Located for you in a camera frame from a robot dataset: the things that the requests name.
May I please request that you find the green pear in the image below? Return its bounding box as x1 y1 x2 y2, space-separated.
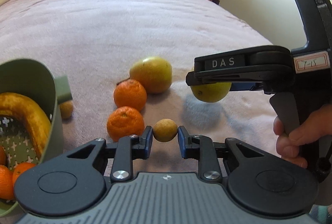
190 82 232 103

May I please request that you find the mandarin orange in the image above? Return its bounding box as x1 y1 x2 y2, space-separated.
0 146 6 166
12 162 36 186
113 79 148 111
106 106 145 142
0 165 15 200

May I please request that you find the brown spotted banana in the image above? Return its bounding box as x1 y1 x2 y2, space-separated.
1 92 51 158

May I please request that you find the yellow-green pear with stem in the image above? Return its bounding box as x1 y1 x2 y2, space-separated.
117 56 172 94

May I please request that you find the green colander bowl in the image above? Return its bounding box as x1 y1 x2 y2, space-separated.
0 58 73 217

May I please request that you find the person's right hand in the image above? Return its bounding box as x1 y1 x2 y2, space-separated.
273 104 332 168

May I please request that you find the mandarin orange in bowl bottom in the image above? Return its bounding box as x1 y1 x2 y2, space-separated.
0 146 6 166

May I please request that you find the pink bed blanket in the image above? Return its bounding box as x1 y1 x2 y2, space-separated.
1 0 276 154

